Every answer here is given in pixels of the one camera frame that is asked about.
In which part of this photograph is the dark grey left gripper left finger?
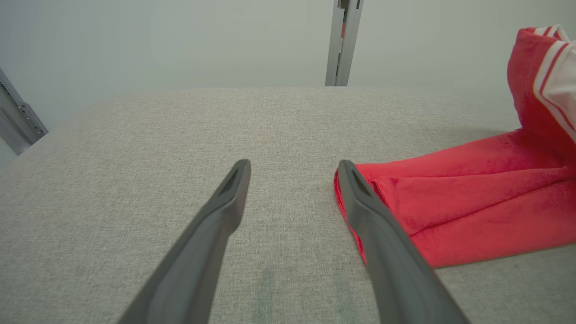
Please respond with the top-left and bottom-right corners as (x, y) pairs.
(118, 158), (251, 324)

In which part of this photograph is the grey metal frame bracket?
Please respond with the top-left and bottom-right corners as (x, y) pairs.
(0, 67), (49, 156)

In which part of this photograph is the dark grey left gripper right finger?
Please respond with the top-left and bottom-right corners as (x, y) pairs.
(337, 160), (471, 324)

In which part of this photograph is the grey partition post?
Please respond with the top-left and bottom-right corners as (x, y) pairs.
(325, 0), (364, 87)

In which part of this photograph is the red and white jersey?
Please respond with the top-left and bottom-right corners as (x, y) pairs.
(334, 25), (576, 269)

